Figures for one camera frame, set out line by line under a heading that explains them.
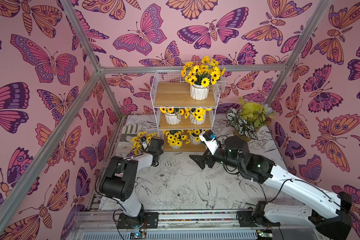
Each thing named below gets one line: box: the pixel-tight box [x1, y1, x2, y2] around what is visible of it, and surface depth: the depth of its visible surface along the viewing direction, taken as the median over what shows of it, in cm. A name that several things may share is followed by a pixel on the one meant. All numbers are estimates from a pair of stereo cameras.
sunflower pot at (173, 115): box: [160, 107, 185, 125], surface depth 79 cm
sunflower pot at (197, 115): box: [189, 108, 212, 125], surface depth 72 cm
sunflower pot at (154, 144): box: [140, 136, 164, 153], surface depth 79 cm
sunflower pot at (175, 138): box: [162, 130, 191, 150], surface depth 93 cm
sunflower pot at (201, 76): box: [181, 56, 226, 101], surface depth 65 cm
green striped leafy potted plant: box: [226, 96, 278, 142], surface depth 90 cm
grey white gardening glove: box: [115, 123, 143, 157], surface depth 111 cm
